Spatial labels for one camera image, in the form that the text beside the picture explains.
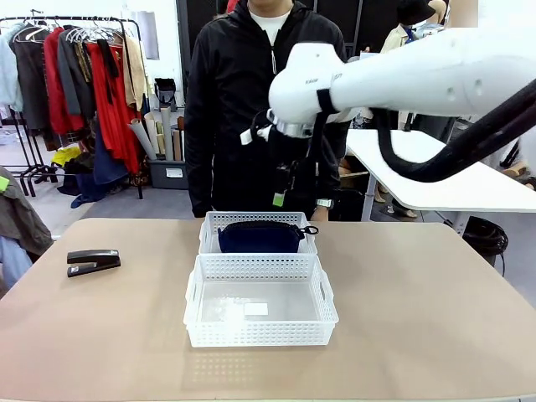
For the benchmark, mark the grey paper roll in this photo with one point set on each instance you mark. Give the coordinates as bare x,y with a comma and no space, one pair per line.
141,136

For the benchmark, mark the dark grey hanging garment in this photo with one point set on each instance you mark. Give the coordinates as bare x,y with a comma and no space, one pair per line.
31,84

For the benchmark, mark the grey hanging coat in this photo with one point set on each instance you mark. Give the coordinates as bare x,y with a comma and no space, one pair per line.
71,75

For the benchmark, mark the white perforated plastic basket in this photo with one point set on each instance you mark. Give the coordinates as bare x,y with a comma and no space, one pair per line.
259,331
257,215

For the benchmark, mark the beige paper roll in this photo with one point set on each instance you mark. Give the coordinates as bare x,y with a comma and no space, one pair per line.
166,130

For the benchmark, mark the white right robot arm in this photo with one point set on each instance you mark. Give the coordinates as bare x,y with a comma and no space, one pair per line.
398,79

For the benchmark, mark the black metal clothes rack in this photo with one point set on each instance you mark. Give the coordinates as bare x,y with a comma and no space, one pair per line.
25,167

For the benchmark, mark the light blue hanging garment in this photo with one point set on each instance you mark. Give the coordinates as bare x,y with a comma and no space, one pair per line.
7,71

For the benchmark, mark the silver wristwatch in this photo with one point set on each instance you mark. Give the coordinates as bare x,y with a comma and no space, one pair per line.
325,204

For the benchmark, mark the person's right forearm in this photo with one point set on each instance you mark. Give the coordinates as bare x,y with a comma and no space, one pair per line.
201,180

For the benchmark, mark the red hanging jacket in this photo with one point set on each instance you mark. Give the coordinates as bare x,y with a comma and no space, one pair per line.
56,92

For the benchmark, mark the white background table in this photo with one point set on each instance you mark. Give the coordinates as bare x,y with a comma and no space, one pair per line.
460,194

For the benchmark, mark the black stapler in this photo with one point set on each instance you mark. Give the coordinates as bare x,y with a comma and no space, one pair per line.
94,257

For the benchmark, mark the person's left forearm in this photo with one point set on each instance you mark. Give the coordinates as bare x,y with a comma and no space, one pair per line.
331,176

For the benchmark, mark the grey jacket with green tag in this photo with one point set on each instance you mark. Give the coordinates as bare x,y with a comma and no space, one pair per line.
21,218

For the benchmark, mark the black bag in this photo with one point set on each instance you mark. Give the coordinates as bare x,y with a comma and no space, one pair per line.
165,92

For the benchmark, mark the navy blue cloth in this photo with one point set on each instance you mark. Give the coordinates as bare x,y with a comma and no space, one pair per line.
104,167

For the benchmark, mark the brown paper roll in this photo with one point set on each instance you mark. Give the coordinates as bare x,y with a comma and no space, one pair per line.
180,140

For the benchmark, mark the light blue cloth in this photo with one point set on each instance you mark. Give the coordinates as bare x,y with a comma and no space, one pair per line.
12,261

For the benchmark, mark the mannequin with beige trench coat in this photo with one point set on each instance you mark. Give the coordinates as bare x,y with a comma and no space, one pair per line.
412,12

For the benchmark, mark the grey storage bin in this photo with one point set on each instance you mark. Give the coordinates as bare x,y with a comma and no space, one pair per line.
171,173

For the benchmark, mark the black hanging scarf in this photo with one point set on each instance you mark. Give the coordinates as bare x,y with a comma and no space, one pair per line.
109,63

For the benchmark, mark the beige hanging garment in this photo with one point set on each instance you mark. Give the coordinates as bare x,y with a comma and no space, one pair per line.
135,75

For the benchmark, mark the navy zipper pouch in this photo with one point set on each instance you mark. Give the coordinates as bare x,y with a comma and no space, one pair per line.
259,238

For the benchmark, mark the long red hanging dress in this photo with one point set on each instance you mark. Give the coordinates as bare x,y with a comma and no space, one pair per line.
115,125

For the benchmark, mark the person's left hand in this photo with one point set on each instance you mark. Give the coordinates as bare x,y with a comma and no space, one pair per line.
321,214

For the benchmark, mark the grey wall poster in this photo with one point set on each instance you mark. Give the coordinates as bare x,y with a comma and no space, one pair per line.
150,33

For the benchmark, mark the yellow crumpled cloth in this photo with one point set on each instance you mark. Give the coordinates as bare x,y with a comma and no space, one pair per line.
65,156

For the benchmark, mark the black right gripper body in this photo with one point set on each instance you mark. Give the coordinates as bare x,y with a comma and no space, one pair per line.
289,148

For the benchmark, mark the person in black jacket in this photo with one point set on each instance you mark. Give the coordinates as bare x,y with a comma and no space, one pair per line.
234,125

